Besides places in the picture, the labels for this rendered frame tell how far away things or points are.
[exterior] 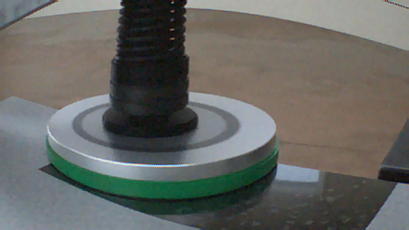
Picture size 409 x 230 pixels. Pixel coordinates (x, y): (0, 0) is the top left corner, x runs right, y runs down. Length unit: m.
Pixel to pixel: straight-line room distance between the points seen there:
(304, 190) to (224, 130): 0.11
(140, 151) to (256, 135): 0.10
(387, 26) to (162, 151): 6.05
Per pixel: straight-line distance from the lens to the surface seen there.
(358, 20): 6.71
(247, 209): 0.60
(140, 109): 0.67
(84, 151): 0.64
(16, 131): 0.79
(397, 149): 1.15
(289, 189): 0.64
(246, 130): 0.70
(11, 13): 0.72
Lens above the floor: 1.10
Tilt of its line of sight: 16 degrees down
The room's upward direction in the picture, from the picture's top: 1 degrees clockwise
